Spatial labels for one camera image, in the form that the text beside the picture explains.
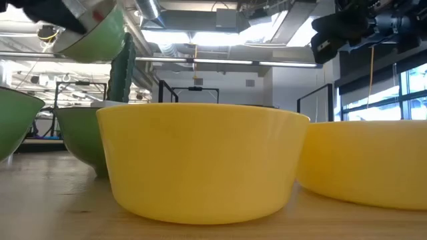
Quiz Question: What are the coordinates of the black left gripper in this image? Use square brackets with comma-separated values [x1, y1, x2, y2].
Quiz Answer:
[0, 0, 88, 33]

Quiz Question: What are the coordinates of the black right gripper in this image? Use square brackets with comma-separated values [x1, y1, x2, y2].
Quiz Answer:
[311, 9, 422, 64]

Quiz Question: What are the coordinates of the green bowl red-floral inside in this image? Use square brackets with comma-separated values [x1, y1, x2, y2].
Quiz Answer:
[0, 86, 46, 163]
[53, 106, 111, 179]
[51, 0, 127, 64]

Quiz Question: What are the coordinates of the yellow plastic mini bowl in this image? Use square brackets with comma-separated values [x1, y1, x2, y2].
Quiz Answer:
[296, 120, 427, 211]
[95, 102, 311, 225]

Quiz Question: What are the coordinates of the green cactus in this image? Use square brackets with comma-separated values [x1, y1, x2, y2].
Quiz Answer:
[106, 32, 137, 103]

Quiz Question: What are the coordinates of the grey ceiling box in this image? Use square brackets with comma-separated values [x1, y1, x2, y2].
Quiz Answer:
[216, 8, 240, 29]

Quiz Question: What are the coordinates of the long ceiling light bar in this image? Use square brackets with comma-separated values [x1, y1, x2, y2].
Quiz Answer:
[0, 51, 324, 69]

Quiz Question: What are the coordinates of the yellow black cable reel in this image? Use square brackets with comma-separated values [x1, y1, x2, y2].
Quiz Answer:
[36, 25, 59, 43]

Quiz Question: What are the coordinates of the rectangular shiny metal duct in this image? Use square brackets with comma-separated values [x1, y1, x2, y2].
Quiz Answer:
[238, 0, 341, 51]

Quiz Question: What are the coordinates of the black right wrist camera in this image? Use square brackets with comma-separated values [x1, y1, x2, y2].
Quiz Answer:
[335, 0, 380, 16]

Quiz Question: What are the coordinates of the yellow hanging cord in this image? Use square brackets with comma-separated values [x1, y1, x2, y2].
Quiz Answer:
[366, 45, 375, 109]

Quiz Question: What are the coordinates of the black background metal frame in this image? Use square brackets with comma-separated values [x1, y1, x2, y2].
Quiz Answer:
[49, 81, 108, 138]

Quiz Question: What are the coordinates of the narrow silver spiral duct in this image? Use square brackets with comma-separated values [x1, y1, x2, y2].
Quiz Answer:
[135, 0, 166, 29]

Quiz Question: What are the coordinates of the black window frame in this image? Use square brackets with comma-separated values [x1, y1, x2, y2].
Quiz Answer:
[335, 61, 427, 121]

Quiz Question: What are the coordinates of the black background gantry frame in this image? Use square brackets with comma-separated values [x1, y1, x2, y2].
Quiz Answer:
[171, 86, 220, 105]

